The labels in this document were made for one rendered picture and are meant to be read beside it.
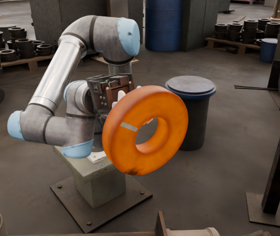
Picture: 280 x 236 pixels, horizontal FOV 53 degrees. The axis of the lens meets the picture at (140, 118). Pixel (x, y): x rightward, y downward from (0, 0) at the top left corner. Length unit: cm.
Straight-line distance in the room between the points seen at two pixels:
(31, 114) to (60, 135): 10
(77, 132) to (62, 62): 26
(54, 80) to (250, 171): 134
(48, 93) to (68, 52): 16
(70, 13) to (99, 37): 256
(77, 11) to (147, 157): 314
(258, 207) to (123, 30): 111
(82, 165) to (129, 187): 39
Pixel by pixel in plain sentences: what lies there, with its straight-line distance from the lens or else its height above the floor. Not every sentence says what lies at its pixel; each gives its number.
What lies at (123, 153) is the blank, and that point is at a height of 81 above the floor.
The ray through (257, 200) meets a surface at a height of 1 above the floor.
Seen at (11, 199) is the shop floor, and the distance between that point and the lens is 166.
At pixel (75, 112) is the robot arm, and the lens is 69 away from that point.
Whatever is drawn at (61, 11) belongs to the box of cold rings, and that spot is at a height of 65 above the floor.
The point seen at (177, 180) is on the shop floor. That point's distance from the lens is 165.
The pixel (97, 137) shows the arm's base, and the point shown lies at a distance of 129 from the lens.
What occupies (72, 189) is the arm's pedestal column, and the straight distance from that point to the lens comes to 159.
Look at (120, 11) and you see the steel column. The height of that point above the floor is 63.
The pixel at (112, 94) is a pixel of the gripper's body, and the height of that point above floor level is 86.
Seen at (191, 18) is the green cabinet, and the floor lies 47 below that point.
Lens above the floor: 107
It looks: 28 degrees down
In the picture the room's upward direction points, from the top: straight up
